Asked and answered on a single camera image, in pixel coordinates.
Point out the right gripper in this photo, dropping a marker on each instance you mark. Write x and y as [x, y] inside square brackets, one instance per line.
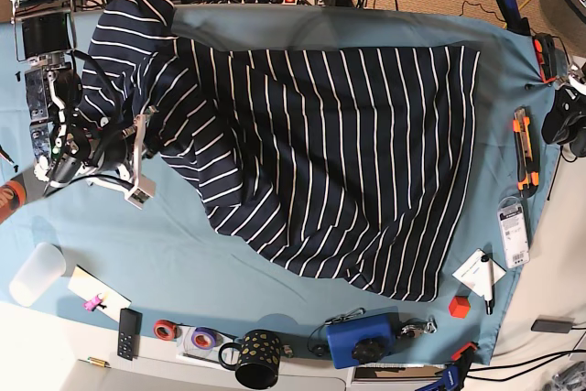
[113, 161]

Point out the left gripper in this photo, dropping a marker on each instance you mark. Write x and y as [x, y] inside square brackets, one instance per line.
[566, 118]

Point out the navy white striped t-shirt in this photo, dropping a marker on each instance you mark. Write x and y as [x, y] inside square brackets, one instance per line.
[350, 163]

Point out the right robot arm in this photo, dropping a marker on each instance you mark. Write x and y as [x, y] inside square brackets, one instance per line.
[45, 39]

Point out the orange black utility knife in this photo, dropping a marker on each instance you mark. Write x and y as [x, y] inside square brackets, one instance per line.
[527, 171]

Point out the orange black clamp right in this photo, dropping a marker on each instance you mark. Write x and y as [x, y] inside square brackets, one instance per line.
[545, 49]

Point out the orange can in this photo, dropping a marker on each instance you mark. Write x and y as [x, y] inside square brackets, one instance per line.
[13, 196]

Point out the clear plastic blister pack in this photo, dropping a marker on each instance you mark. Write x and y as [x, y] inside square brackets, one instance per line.
[512, 225]

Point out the light blue tablecloth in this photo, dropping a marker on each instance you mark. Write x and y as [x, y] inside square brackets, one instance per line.
[172, 265]

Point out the translucent plastic cup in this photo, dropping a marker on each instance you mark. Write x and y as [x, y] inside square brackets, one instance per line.
[41, 269]

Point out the white cardboard sheet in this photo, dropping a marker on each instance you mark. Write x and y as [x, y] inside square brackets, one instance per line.
[84, 285]

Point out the blue clamp top right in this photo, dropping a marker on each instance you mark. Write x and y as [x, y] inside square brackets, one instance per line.
[514, 22]

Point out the black remote control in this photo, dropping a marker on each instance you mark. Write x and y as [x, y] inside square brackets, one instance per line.
[129, 326]

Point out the white paper card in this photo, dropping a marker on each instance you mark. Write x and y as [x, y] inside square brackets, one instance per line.
[470, 272]

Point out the red tape roll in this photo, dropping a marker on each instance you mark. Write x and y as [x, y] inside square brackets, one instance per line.
[165, 330]

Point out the white marker pen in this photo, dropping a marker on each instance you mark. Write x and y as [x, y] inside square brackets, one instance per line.
[488, 283]

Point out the purple tape roll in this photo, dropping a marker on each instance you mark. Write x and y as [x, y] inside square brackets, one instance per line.
[203, 338]

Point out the red cube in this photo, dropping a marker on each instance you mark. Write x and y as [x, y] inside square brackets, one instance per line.
[459, 307]

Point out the black mug gold dots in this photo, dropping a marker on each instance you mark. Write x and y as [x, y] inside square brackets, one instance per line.
[255, 359]

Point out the metal carabiner keys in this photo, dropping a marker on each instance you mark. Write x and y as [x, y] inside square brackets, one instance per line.
[415, 328]

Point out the blue orange clamp bottom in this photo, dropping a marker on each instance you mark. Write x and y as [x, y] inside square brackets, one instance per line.
[453, 376]

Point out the blue box with black knob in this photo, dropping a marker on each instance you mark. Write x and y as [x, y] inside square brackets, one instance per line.
[360, 341]

